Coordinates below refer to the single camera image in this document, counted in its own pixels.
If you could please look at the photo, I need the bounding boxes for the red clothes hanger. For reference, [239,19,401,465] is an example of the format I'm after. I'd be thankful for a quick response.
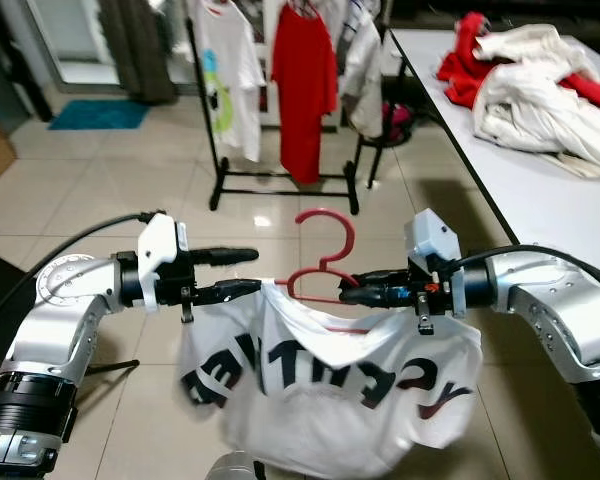
[275,207,381,307]

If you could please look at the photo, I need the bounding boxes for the white printed T-shirt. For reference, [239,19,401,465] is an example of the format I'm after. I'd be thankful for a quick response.
[178,280,484,479]

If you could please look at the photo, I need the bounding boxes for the black clothes rack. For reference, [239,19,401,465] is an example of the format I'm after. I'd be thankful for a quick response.
[185,15,361,216]

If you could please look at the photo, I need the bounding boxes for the black stand legs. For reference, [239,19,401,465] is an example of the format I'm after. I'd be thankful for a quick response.
[80,358,141,379]

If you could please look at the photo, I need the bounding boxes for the pink bag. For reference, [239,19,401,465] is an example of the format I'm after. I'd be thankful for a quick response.
[382,98,418,143]

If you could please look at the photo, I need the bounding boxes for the hanging red T-shirt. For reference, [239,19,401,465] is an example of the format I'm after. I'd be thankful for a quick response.
[270,5,339,186]

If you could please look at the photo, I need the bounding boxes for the hanging white colourful-print T-shirt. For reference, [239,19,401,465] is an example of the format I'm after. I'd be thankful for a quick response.
[192,0,268,163]

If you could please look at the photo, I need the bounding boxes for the blue floor mat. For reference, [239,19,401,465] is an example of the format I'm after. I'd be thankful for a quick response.
[47,98,151,132]

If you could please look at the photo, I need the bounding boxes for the cream white garment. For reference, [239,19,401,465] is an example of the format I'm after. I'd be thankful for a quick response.
[473,60,600,183]
[477,24,586,76]

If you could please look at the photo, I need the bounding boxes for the dark grey curtain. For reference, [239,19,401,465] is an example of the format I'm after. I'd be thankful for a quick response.
[100,0,179,107]

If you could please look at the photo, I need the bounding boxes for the large red garment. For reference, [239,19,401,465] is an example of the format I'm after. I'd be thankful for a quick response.
[437,12,600,116]

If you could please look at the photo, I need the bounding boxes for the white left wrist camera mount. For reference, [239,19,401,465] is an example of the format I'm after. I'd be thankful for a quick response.
[137,212,191,307]

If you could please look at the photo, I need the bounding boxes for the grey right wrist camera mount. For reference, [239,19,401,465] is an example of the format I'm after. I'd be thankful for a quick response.
[403,209,468,321]

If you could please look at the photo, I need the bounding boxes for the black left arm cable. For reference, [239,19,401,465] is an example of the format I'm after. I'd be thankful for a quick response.
[0,211,166,331]

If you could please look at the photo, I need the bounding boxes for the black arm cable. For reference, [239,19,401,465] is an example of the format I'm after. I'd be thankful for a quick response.
[0,211,166,331]
[450,245,600,296]

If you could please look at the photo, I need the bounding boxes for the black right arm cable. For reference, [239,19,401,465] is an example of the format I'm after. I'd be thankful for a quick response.
[450,245,600,296]

